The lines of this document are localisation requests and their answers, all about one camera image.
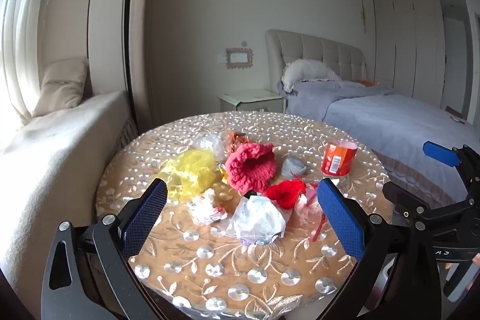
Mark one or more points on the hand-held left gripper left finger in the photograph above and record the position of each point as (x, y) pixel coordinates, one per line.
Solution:
(144, 218)

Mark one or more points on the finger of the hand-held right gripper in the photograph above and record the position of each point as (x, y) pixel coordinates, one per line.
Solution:
(440, 153)
(401, 198)

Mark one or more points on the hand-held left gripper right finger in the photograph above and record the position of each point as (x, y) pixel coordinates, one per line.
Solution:
(341, 218)

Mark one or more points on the red paper cup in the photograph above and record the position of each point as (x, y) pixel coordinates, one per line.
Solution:
(337, 158)

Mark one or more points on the small red knitted piece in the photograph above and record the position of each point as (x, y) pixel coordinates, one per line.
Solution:
(287, 192)

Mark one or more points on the white printed wrapper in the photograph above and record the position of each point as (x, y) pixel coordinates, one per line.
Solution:
(206, 207)

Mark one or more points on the white paper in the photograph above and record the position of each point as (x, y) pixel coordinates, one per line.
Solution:
(258, 218)

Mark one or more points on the pink knitted hat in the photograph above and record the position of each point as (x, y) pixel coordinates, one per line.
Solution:
(251, 166)

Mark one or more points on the pink plastic scrap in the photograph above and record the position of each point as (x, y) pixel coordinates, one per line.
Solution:
(311, 194)

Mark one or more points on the yellow plastic bag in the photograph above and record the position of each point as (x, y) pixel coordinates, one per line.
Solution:
(191, 170)

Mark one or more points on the bed with grey blanket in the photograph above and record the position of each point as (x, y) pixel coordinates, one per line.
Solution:
(375, 117)

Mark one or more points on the small yellow orange wrapper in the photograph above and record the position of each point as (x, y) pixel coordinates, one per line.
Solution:
(223, 172)

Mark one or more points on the clear plastic bag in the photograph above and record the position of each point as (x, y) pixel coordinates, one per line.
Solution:
(210, 145)

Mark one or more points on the round table with embroidered cloth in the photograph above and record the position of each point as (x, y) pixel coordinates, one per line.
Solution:
(232, 267)

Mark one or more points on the orange item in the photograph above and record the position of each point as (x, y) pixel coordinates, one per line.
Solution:
(364, 82)

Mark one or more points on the beige wardrobe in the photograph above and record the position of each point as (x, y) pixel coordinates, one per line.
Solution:
(408, 50)

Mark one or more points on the cream covered window seat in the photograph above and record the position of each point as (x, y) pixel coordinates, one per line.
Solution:
(48, 162)

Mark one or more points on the orange snack wrapper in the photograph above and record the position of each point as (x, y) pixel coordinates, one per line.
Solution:
(235, 140)

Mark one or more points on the white nightstand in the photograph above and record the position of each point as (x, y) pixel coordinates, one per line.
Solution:
(251, 100)

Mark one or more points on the white ruffled pillow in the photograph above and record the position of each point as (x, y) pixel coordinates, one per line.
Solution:
(311, 72)

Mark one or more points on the beige cushion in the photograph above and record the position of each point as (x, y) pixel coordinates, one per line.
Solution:
(62, 87)

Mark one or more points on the beige tufted headboard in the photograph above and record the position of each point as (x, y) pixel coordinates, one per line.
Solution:
(318, 48)

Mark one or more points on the white sheer curtain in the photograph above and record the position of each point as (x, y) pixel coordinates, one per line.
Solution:
(22, 24)

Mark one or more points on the framed wall switch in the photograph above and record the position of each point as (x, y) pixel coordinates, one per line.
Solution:
(239, 58)

